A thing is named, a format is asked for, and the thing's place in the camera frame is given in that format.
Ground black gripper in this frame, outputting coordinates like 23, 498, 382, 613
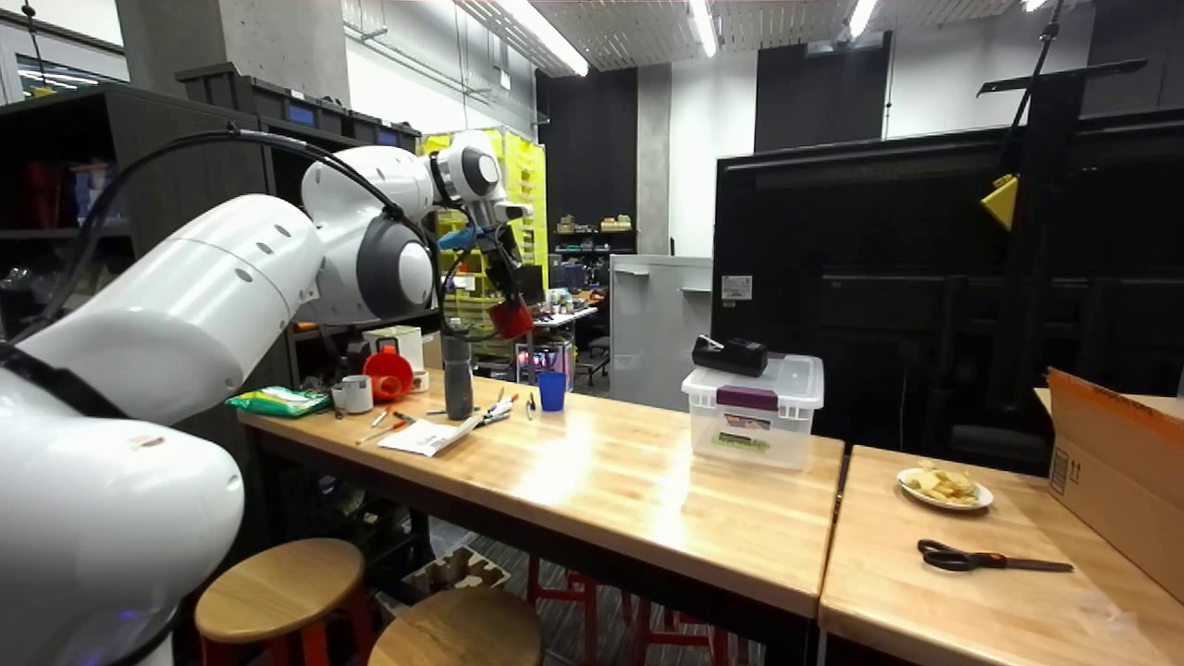
472, 203, 521, 295

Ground red cup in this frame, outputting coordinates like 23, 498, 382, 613
488, 304, 532, 340

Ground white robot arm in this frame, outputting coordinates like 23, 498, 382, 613
0, 144, 505, 666

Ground blue plastic cup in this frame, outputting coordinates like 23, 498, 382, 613
541, 372, 567, 412

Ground grey water bottle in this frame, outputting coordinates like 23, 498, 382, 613
441, 326, 472, 421

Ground grey metal cabinet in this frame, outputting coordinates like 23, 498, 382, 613
609, 256, 711, 412

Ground white paper sheet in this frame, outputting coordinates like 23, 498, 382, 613
382, 395, 513, 458

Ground black object on bin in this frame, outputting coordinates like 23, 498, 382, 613
692, 337, 766, 378

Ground green packet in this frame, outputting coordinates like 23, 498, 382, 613
229, 385, 330, 417

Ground clear plastic storage bin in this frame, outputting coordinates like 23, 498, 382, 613
679, 357, 824, 469

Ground wooden stool red legs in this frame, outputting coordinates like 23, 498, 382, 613
193, 537, 377, 666

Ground black partition screen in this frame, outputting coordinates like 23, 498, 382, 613
711, 113, 1184, 451

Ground plate with food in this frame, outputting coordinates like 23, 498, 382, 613
896, 468, 995, 516

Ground yellow tag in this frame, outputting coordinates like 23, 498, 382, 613
980, 173, 1022, 229

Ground black scissors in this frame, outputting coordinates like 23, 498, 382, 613
917, 539, 1071, 573

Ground cardboard box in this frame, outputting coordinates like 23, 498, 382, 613
1048, 372, 1184, 605

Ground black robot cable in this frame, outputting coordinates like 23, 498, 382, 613
34, 123, 449, 337

